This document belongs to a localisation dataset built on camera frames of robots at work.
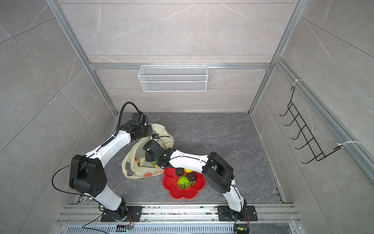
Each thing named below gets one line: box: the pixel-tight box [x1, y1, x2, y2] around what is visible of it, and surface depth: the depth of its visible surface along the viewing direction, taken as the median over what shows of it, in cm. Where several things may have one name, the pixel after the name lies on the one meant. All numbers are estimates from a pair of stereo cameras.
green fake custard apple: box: [176, 175, 191, 191], surface depth 80 cm
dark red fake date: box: [187, 171, 198, 182], surface depth 84 cm
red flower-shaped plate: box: [162, 167, 206, 200], surface depth 83 cm
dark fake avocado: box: [176, 167, 185, 177], surface depth 85 cm
